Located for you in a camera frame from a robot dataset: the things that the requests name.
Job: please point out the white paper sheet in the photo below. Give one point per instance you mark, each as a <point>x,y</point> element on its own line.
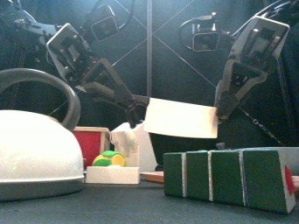
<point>180,118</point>

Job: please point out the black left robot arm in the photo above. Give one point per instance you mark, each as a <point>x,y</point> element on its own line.
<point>22,26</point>

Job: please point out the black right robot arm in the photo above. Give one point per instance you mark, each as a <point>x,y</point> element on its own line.
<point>285,10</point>

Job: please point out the white knife holder block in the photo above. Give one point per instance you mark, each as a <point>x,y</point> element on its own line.
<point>132,145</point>

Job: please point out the green yellow round toy food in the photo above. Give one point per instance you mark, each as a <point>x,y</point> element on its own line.
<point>109,159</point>

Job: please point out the small white block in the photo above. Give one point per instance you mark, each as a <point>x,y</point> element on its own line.
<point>112,175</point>

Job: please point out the green striped toy block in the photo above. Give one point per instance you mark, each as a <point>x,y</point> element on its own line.
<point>225,178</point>

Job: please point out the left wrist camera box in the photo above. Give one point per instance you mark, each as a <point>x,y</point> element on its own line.
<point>102,25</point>

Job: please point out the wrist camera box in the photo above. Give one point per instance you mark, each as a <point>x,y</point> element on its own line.
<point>204,39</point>
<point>102,25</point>

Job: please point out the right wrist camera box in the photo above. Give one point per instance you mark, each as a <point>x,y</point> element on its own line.
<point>204,39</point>

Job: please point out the red box wooden frame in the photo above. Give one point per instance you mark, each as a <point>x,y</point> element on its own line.
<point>89,143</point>

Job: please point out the grey vertical frame pole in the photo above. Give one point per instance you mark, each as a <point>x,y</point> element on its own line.
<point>149,49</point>

